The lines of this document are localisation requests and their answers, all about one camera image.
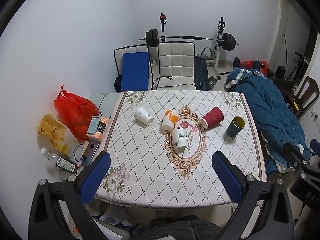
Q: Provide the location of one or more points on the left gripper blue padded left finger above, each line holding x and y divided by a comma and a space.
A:
91, 177

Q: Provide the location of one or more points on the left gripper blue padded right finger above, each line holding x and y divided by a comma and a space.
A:
230, 176

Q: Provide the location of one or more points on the red ribbed paper cup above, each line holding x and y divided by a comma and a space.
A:
212, 118

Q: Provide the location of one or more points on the dark green yellow-lined cup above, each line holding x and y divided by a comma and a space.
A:
236, 125

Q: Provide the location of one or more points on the white floral cup centre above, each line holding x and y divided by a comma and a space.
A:
179, 138

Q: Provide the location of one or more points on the white cup far left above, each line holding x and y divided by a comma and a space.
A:
143, 116

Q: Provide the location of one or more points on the orange white paper cup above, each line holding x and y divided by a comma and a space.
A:
170, 119

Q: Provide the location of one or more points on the black labelled bottle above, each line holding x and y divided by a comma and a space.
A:
66, 165

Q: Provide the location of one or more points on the silver device on side table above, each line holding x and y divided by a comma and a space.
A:
89, 153

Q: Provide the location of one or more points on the bag of yellow chips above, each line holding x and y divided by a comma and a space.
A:
58, 134

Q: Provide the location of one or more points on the orange box with phone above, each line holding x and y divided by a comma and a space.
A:
97, 128

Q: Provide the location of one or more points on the blue quilted blanket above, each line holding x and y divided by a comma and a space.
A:
271, 115

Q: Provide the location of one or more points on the red plastic bag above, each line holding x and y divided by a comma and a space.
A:
75, 112

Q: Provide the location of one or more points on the floral diamond pattern tablecloth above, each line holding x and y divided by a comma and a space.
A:
147, 171

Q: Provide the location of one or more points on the dark wooden chair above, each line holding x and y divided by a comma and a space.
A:
305, 98

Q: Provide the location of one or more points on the red bag on floor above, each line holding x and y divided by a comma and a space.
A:
262, 66

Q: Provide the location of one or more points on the white weight bench rack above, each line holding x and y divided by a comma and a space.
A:
215, 54

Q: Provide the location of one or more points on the white chair with blue cushion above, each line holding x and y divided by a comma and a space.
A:
133, 68

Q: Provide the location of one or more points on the white padded chair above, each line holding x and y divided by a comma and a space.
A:
176, 66

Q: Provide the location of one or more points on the barbell with black weights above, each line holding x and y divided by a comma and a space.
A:
227, 42

